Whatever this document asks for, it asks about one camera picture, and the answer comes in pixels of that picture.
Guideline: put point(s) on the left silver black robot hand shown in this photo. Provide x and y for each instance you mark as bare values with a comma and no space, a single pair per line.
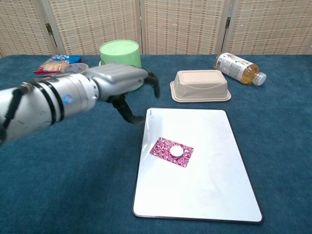
117,79

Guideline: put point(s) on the pink patterned packet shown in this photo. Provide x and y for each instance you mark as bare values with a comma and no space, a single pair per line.
162,152

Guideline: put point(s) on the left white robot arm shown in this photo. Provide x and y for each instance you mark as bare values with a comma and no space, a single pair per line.
48,104

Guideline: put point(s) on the white rectangular board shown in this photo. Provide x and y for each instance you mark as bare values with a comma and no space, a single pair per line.
202,185

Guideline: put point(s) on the light green plastic bucket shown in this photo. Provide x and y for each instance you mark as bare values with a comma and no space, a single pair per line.
119,52

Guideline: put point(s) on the blue snack bag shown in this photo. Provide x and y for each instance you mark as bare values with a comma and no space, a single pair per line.
53,64

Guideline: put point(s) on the beige food container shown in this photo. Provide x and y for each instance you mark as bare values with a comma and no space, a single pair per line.
200,85

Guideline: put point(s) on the black screen hinge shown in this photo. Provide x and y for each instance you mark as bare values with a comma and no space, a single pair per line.
49,28
228,22

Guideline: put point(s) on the woven folding screen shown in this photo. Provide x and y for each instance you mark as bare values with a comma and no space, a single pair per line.
182,24

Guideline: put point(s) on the blue felt tablecloth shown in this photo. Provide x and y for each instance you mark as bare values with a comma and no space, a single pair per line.
73,182

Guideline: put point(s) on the tea bottle with label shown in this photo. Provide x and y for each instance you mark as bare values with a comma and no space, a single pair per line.
235,67

